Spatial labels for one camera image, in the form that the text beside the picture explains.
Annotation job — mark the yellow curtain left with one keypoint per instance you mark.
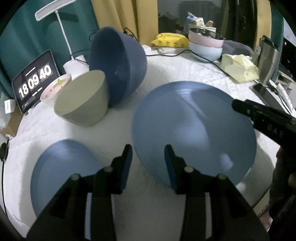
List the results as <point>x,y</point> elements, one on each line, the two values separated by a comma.
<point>140,16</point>

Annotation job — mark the cardboard box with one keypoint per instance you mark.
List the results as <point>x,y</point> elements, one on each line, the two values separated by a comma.
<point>11,129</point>

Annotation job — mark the light blue plate front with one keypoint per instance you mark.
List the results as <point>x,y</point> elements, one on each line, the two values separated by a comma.
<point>198,121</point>

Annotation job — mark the white textured tablecloth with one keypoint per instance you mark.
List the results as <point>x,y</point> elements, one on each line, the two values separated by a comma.
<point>146,210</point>

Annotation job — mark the cream bowl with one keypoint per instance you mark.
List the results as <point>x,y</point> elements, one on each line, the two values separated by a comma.
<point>84,101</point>

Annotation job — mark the yellow tissue pack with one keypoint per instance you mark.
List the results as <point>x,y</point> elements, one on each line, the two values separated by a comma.
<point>239,67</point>

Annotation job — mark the light blue plate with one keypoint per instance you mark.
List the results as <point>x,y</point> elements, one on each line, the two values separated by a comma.
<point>198,121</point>
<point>55,165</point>

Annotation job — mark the tablet showing clock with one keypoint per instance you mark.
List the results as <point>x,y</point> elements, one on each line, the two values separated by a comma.
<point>32,81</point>

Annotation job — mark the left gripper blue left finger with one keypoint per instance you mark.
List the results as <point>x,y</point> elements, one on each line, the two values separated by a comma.
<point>123,168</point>

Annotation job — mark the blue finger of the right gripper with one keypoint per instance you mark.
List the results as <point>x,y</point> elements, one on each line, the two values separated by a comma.
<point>255,110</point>

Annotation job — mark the teal curtain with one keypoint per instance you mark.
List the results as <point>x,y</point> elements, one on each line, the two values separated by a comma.
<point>277,27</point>
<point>24,39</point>

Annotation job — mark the large dark blue bowl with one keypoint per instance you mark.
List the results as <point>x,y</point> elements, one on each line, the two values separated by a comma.
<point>122,59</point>

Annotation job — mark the teal curtain left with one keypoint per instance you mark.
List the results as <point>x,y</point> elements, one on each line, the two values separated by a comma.
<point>24,39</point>

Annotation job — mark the teal curtain right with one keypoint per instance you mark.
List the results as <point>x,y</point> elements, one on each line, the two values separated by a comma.
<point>277,27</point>

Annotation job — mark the black round pouch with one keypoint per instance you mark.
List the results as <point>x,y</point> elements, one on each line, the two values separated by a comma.
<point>4,150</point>

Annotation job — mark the pink steel-lined bowl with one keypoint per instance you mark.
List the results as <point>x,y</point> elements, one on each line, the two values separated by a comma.
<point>205,38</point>

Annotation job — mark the steel thermos flask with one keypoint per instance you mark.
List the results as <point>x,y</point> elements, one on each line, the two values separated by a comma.
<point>266,58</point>

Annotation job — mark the yellow curtain right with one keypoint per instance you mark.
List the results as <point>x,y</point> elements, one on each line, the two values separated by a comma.
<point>263,26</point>

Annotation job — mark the pink strawberry bowl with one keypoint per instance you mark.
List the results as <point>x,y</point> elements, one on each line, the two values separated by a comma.
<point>51,92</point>

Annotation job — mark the yellow wipes packet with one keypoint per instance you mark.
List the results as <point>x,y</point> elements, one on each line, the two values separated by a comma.
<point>171,40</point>

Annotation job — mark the small white box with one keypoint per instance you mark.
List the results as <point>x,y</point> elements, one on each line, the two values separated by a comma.
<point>9,106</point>

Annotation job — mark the grey folded cloth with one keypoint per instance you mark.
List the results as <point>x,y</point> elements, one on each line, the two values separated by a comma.
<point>235,48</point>

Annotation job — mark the light blue bowl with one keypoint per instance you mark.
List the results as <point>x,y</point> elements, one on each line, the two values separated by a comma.
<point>205,54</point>

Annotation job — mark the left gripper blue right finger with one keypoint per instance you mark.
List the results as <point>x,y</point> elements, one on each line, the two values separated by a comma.
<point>175,166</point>

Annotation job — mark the yellow curtain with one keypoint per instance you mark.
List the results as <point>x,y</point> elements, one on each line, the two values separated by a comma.
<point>140,16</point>
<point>263,26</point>

